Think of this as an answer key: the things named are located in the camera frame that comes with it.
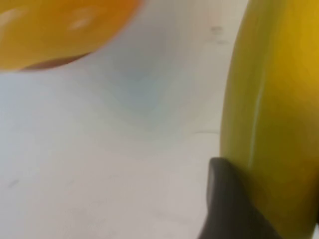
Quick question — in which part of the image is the large orange-tipped mango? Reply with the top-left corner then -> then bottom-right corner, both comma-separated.
0,0 -> 147,73

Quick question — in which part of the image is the yellow plastic banana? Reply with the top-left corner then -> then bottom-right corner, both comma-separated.
219,0 -> 319,239

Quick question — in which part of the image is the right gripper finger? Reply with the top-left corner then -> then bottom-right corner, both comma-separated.
198,157 -> 284,239

